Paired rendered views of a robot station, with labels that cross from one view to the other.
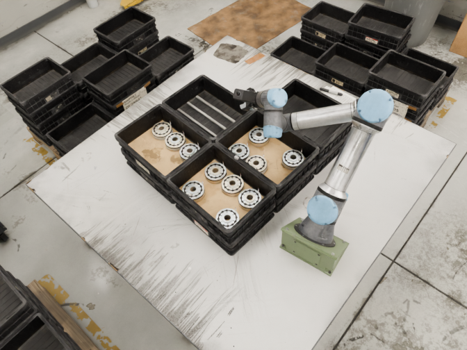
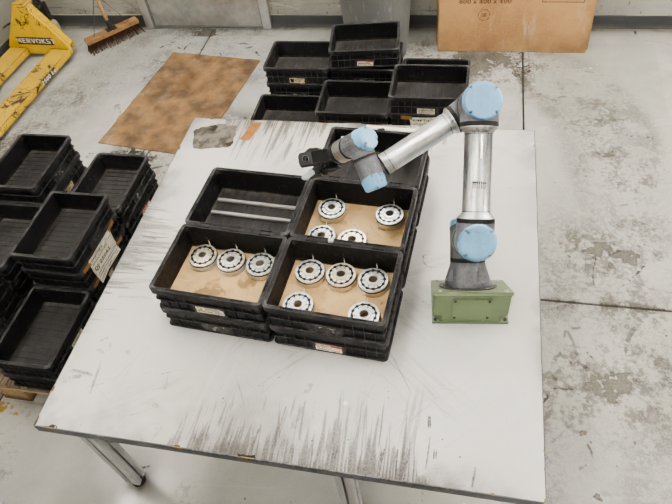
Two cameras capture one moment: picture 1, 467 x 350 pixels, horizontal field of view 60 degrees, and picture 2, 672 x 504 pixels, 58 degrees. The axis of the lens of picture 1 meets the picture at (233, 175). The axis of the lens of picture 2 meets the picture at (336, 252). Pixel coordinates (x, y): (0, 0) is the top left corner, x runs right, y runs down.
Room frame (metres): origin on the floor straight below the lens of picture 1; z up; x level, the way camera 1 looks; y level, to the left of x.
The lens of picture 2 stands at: (-0.05, 0.60, 2.45)
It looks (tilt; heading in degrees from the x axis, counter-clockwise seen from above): 50 degrees down; 332
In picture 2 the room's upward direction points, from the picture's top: 9 degrees counter-clockwise
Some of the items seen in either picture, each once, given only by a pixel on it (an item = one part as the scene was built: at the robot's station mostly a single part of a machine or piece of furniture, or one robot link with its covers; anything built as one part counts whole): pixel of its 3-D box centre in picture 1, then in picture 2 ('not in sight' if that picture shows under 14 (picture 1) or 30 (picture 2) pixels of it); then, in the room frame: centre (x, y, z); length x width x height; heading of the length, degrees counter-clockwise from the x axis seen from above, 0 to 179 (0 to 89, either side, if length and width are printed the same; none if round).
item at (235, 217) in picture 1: (227, 218); (363, 314); (0.88, 0.04, 0.86); 0.10 x 0.10 x 0.01
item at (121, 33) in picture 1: (131, 48); (47, 191); (2.85, 0.72, 0.37); 0.40 x 0.30 x 0.45; 135
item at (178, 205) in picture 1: (223, 205); (338, 308); (1.01, 0.06, 0.76); 0.40 x 0.30 x 0.12; 41
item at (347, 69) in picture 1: (345, 80); (357, 121); (2.28, -0.90, 0.31); 0.40 x 0.30 x 0.34; 45
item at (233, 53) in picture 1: (229, 51); (213, 135); (2.22, -0.06, 0.71); 0.22 x 0.19 x 0.01; 45
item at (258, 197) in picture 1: (249, 198); (373, 280); (0.97, -0.06, 0.86); 0.10 x 0.10 x 0.01
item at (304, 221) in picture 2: (266, 153); (356, 223); (1.21, -0.17, 0.87); 0.40 x 0.30 x 0.11; 41
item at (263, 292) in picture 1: (243, 200); (330, 308); (1.29, -0.04, 0.35); 1.60 x 1.60 x 0.70; 45
